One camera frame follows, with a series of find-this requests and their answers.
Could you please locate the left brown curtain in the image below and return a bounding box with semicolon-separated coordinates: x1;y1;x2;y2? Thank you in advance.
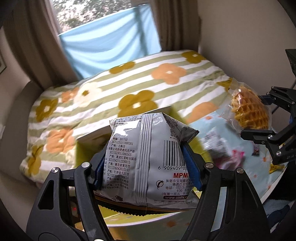
4;1;78;89

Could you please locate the grey bed headboard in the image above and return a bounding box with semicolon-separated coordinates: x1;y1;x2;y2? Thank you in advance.
1;81;43;182

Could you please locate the framed houses picture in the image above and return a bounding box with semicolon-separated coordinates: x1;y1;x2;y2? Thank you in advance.
0;54;6;73

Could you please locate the silver Oishi snack bag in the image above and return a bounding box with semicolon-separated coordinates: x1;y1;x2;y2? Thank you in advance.
97;113;199;209

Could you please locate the yellow-green cardboard box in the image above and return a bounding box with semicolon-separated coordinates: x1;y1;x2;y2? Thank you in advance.
76;106;202;215

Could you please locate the light blue daisy tablecloth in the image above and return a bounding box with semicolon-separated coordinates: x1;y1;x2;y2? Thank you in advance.
106;111;289;241

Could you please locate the floral striped duvet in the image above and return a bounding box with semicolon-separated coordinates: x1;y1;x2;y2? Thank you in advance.
20;50;232;183

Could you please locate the pink striped snack bag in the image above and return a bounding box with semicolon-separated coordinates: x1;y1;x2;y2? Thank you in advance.
214;150;245;171

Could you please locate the clear waffle cookie bag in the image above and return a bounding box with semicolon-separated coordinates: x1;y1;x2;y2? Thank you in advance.
220;79;271;133

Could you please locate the window with white frame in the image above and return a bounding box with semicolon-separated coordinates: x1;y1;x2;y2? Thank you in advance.
44;1;150;36

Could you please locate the right brown curtain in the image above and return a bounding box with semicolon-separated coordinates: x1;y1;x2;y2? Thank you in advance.
149;0;201;51

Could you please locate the brown curtain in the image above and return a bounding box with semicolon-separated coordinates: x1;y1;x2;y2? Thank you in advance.
149;0;201;51
4;1;78;89

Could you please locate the light blue window cloth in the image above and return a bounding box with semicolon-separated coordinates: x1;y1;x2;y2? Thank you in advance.
59;4;161;79

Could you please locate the black cable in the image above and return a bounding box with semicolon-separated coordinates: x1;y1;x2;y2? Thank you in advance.
270;81;296;115

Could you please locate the white cartoon snack bag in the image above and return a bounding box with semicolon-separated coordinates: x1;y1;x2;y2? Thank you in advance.
200;128;231;159

